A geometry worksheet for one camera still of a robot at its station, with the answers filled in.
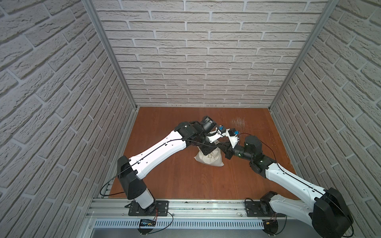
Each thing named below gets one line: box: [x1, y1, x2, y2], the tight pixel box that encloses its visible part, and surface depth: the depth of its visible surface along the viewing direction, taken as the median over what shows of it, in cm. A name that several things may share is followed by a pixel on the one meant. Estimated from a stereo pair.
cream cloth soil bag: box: [193, 145, 225, 167], surface depth 84 cm
